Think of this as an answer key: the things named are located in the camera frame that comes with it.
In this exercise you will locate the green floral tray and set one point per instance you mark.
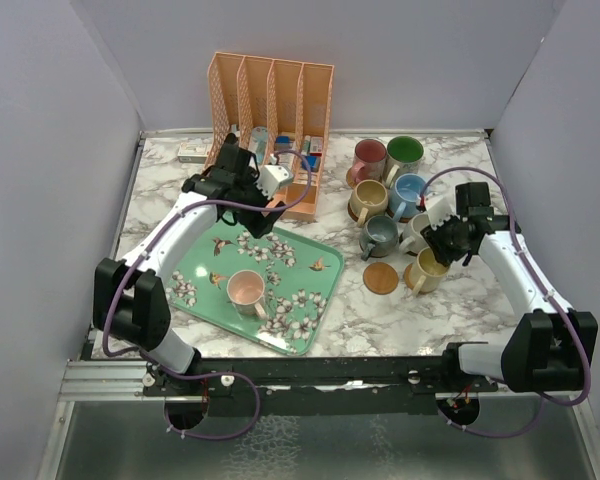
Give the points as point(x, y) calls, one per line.
point(273, 290)

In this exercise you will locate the yellow mug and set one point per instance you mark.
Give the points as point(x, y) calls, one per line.
point(427, 271)

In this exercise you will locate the tan brown mug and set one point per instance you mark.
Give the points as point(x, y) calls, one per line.
point(373, 195)

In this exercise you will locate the blue correction tape package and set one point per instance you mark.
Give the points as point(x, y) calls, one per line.
point(258, 143)

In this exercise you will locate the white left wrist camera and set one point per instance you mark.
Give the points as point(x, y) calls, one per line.
point(273, 178)

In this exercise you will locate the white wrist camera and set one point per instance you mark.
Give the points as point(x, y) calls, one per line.
point(438, 210)
point(273, 178)

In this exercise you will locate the red white small box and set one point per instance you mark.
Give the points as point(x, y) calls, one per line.
point(312, 145)

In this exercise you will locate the light blue mug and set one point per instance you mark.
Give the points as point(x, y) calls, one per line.
point(405, 195)

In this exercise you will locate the green mug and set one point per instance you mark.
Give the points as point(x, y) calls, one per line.
point(404, 155)

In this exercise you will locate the beige grey mug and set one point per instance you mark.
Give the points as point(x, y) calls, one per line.
point(411, 239)

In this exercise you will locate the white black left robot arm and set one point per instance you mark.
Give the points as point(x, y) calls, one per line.
point(130, 301)

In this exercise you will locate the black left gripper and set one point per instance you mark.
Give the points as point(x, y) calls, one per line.
point(258, 223)

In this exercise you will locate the pink mug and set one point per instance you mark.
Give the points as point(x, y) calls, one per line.
point(246, 291)

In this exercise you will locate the dark grey blue mug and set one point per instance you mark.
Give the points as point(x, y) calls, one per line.
point(378, 238)

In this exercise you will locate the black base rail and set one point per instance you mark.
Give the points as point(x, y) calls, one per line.
point(312, 386)

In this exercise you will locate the small white staples box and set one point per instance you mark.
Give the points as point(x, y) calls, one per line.
point(196, 153)

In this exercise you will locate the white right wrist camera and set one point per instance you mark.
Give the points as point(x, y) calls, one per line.
point(438, 210)

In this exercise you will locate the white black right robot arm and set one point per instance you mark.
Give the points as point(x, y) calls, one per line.
point(552, 346)

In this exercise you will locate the woven rattan coaster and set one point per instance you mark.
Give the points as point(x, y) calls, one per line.
point(350, 179)

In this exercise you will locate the blue stamp box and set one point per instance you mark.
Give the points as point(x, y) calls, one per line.
point(312, 163)

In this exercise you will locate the light orange wooden coaster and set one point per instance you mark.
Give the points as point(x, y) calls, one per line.
point(380, 278)

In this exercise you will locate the white packaged item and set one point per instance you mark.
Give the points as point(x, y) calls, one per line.
point(282, 144)

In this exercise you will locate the maroon red mug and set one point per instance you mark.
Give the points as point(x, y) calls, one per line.
point(369, 160)

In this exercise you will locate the orange plastic desk organizer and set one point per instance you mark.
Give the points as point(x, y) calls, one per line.
point(285, 97)

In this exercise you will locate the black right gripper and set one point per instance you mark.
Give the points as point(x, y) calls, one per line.
point(443, 253)

